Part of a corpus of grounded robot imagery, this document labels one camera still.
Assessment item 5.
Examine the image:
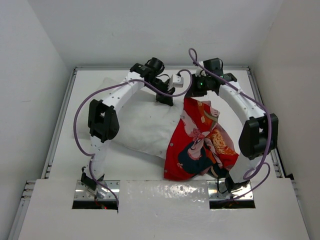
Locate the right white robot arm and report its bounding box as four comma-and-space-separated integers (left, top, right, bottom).
186, 58, 279, 192

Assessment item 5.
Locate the red patterned pillowcase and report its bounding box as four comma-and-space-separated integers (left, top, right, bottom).
163, 98, 239, 181

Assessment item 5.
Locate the white pillow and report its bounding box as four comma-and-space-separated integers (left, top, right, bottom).
72, 76, 186, 160

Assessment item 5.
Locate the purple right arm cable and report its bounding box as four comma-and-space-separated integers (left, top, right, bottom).
188, 47, 273, 201

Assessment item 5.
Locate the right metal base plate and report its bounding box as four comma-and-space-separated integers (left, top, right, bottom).
207, 178, 254, 202

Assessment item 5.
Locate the aluminium table frame rail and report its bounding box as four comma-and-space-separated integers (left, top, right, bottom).
247, 68, 285, 178

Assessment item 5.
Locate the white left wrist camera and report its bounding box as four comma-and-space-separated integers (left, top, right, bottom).
168, 74, 184, 90

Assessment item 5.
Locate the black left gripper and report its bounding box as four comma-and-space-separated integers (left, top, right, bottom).
146, 78, 175, 107

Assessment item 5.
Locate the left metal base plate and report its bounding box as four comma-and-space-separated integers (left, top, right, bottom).
73, 180, 120, 201

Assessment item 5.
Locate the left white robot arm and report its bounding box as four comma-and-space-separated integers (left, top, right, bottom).
81, 57, 175, 191

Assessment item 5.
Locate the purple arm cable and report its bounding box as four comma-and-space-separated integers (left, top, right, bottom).
73, 69, 193, 208
188, 47, 273, 201

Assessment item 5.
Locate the metal base plate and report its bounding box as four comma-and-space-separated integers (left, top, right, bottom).
73, 180, 120, 201
207, 178, 254, 202

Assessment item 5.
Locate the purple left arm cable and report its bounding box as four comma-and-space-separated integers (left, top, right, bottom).
73, 69, 193, 208

